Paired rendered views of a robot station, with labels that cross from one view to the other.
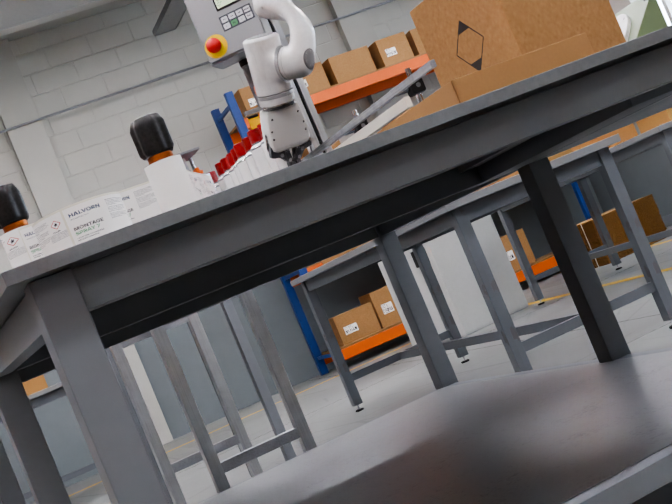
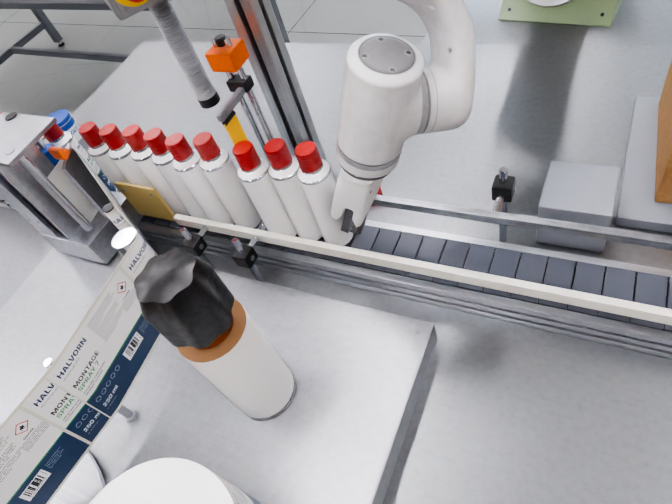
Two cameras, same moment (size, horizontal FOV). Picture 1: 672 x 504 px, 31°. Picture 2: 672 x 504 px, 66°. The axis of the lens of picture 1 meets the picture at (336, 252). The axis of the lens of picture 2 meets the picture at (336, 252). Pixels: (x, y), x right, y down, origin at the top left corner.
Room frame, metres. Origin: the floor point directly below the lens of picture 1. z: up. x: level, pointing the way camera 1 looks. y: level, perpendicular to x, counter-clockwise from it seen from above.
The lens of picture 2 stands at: (2.34, 0.30, 1.55)
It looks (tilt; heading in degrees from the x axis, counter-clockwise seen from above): 50 degrees down; 333
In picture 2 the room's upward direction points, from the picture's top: 22 degrees counter-clockwise
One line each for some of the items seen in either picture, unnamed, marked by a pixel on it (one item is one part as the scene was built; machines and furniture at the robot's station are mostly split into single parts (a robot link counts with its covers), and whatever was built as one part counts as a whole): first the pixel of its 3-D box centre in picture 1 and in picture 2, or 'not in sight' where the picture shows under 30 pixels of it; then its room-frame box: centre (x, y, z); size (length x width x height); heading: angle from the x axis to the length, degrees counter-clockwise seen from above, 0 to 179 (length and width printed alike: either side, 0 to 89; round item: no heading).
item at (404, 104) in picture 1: (312, 171); (456, 274); (2.64, -0.02, 0.90); 1.07 x 0.01 x 0.02; 22
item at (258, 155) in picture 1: (268, 168); (265, 194); (2.95, 0.07, 0.98); 0.05 x 0.05 x 0.20
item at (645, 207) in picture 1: (612, 234); not in sight; (9.83, -2.13, 0.18); 0.64 x 0.52 x 0.37; 113
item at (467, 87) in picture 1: (481, 95); not in sight; (2.00, -0.32, 0.85); 0.30 x 0.26 x 0.04; 22
